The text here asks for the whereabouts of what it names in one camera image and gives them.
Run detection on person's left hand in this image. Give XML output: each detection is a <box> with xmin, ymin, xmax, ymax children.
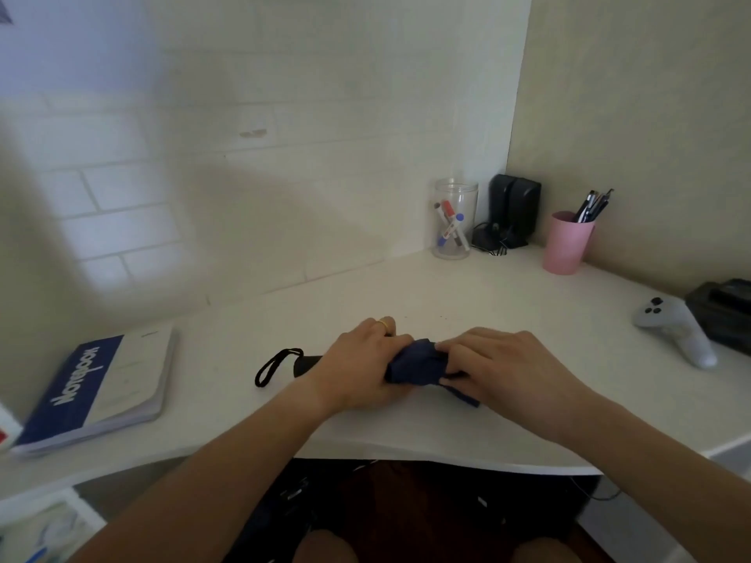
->
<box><xmin>304</xmin><ymin>317</ymin><xmax>416</xmax><ymax>414</ymax></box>

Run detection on person's right hand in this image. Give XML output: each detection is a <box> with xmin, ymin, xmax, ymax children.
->
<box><xmin>437</xmin><ymin>327</ymin><xmax>597</xmax><ymax>444</ymax></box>

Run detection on navy folding umbrella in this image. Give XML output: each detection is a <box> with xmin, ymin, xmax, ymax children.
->
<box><xmin>254</xmin><ymin>339</ymin><xmax>483</xmax><ymax>409</ymax></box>

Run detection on person's left forearm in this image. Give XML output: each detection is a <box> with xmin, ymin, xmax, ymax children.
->
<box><xmin>69</xmin><ymin>378</ymin><xmax>336</xmax><ymax>563</ymax></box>

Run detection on person's right forearm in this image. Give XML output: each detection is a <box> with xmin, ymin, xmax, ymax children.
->
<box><xmin>550</xmin><ymin>388</ymin><xmax>751</xmax><ymax>563</ymax></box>

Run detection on person's black shorts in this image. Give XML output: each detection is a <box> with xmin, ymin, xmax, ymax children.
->
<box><xmin>223</xmin><ymin>460</ymin><xmax>602</xmax><ymax>563</ymax></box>

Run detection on blue capped marker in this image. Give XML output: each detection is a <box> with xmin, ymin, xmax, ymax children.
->
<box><xmin>437</xmin><ymin>212</ymin><xmax>465</xmax><ymax>248</ymax></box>

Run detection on red capped marker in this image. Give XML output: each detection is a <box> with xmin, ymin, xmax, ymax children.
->
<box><xmin>441</xmin><ymin>199</ymin><xmax>460</xmax><ymax>244</ymax></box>

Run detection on person's left knee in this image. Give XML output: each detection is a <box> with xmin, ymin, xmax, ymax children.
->
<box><xmin>291</xmin><ymin>529</ymin><xmax>360</xmax><ymax>563</ymax></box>

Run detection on person's knee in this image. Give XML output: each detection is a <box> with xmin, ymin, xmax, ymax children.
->
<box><xmin>513</xmin><ymin>537</ymin><xmax>583</xmax><ymax>563</ymax></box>
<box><xmin>291</xmin><ymin>529</ymin><xmax>360</xmax><ymax>563</ymax></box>

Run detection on pink plastic cup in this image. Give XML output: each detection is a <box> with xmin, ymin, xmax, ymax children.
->
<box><xmin>542</xmin><ymin>211</ymin><xmax>596</xmax><ymax>276</ymax></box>

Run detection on black speaker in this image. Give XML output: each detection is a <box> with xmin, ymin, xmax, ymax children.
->
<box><xmin>488</xmin><ymin>174</ymin><xmax>517</xmax><ymax>238</ymax></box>
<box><xmin>508</xmin><ymin>177</ymin><xmax>542</xmax><ymax>249</ymax></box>

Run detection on clear plastic jar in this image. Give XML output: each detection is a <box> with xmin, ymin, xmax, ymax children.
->
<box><xmin>432</xmin><ymin>178</ymin><xmax>480</xmax><ymax>261</ymax></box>

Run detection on person's right knee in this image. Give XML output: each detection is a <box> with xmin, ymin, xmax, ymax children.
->
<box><xmin>513</xmin><ymin>537</ymin><xmax>583</xmax><ymax>563</ymax></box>

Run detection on white game controller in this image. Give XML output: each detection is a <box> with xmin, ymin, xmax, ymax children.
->
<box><xmin>633</xmin><ymin>296</ymin><xmax>718</xmax><ymax>370</ymax></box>

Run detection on white drawer cabinet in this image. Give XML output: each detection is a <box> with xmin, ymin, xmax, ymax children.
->
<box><xmin>577</xmin><ymin>436</ymin><xmax>751</xmax><ymax>563</ymax></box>

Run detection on black box device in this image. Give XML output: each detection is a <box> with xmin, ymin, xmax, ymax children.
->
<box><xmin>685</xmin><ymin>279</ymin><xmax>751</xmax><ymax>356</ymax></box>

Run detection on blue and white notebook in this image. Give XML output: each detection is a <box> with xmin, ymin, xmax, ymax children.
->
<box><xmin>11</xmin><ymin>325</ymin><xmax>177</xmax><ymax>459</ymax></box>

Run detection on red and white box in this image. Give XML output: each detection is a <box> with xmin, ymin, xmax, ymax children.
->
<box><xmin>0</xmin><ymin>401</ymin><xmax>24</xmax><ymax>454</ymax></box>

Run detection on black tangled cable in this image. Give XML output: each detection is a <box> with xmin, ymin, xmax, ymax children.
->
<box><xmin>471</xmin><ymin>221</ymin><xmax>510</xmax><ymax>256</ymax></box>

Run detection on thin black cable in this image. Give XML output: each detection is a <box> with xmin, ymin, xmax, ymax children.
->
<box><xmin>568</xmin><ymin>476</ymin><xmax>623</xmax><ymax>502</ymax></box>

